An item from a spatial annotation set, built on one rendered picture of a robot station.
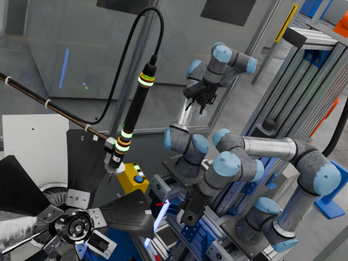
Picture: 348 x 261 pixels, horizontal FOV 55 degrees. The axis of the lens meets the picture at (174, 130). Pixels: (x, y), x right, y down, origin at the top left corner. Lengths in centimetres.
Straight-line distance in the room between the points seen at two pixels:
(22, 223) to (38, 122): 40
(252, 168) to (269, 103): 71
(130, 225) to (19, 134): 57
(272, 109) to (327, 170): 53
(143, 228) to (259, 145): 58
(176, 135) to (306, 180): 75
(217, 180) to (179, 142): 81
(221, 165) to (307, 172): 47
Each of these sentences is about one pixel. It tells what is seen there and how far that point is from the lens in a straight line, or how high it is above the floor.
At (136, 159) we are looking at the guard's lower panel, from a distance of 238.
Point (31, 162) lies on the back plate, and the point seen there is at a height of 121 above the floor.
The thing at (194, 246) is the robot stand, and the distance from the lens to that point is 204.
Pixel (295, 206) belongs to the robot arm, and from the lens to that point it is 151.
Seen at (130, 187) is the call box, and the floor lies 105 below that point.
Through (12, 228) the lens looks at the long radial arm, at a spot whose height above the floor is 112.
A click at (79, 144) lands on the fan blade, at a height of 139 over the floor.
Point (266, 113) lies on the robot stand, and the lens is 177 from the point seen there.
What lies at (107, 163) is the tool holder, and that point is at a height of 147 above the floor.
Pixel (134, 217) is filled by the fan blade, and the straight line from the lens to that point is 142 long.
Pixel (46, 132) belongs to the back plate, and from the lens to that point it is 149.
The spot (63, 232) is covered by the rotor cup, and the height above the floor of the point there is 122.
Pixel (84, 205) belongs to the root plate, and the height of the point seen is 125.
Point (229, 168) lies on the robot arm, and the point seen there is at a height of 168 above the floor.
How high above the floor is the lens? 222
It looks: 31 degrees down
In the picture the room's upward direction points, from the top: 24 degrees clockwise
